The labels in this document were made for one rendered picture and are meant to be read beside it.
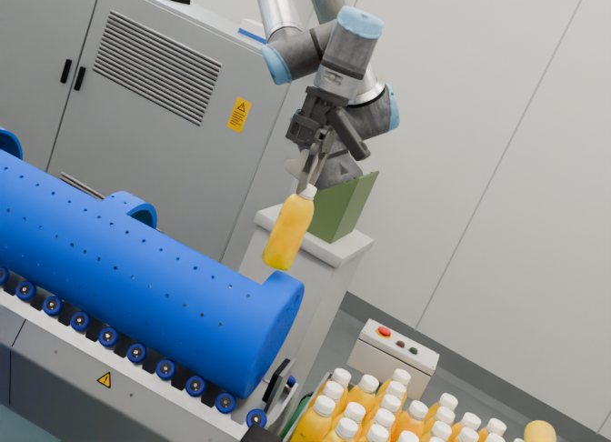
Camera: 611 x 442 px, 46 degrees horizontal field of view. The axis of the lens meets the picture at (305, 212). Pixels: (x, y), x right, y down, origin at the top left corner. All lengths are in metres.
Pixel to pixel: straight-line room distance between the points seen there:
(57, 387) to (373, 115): 1.21
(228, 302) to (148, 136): 2.10
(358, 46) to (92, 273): 0.72
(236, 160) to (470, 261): 1.65
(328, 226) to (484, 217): 2.08
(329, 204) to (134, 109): 1.54
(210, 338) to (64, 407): 0.45
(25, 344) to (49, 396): 0.14
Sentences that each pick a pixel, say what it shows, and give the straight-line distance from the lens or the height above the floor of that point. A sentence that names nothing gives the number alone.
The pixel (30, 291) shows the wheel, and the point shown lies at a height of 0.97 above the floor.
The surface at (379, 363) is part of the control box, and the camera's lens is 1.84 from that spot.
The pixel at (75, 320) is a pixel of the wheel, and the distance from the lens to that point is 1.70.
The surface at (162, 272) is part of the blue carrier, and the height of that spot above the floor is 1.17.
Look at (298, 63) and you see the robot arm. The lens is 1.54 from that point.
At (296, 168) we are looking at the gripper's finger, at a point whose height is 1.48.
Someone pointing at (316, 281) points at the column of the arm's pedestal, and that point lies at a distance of 2.27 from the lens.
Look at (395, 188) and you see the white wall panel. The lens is 4.34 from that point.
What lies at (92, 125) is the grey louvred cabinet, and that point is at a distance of 3.72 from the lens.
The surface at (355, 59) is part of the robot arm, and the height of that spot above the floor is 1.72.
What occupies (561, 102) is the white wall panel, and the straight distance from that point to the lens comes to 4.15.
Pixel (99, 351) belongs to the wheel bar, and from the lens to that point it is 1.69.
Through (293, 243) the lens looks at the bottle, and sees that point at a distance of 1.50.
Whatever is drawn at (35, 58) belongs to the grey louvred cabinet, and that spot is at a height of 0.93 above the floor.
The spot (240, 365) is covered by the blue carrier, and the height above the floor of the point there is 1.08.
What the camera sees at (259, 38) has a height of 1.47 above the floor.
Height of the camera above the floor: 1.85
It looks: 18 degrees down
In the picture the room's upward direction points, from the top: 23 degrees clockwise
